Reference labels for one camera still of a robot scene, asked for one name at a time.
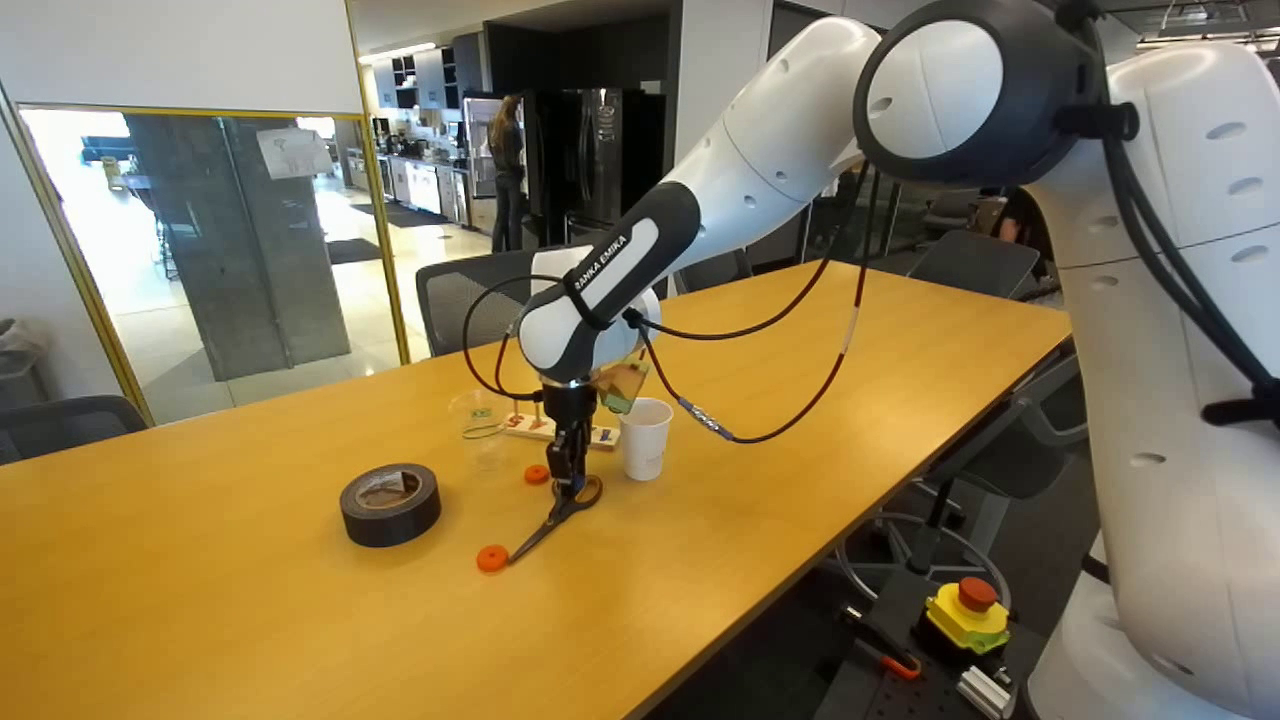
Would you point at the grey office chair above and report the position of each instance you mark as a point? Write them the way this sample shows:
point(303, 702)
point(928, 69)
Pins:
point(961, 498)

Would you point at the dark chair at left edge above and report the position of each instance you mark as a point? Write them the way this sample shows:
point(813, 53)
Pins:
point(67, 427)

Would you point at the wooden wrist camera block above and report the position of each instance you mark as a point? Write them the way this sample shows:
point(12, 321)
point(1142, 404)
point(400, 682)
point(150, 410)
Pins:
point(622, 387)

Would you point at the dark office chair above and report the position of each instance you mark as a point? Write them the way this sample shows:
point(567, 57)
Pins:
point(477, 296)

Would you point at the yellow red emergency stop button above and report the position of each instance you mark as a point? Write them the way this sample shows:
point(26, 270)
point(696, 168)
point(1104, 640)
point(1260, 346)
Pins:
point(971, 615)

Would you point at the white paper cup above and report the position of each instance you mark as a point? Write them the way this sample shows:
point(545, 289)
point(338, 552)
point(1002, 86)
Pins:
point(647, 436)

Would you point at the orange handled scissors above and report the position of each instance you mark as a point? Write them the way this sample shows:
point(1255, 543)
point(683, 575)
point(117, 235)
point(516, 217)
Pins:
point(557, 514)

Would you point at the round orange block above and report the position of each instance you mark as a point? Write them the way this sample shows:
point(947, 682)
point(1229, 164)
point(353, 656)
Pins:
point(495, 558)
point(539, 473)

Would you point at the clear plastic cup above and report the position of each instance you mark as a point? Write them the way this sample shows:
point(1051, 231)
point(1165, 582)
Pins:
point(477, 412)

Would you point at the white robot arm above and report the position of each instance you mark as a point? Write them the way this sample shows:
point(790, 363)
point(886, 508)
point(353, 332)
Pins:
point(1156, 178)

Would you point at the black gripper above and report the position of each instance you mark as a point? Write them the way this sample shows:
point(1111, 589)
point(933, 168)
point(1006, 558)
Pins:
point(571, 412)

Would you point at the black tape roll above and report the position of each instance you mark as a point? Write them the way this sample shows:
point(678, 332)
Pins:
point(389, 507)

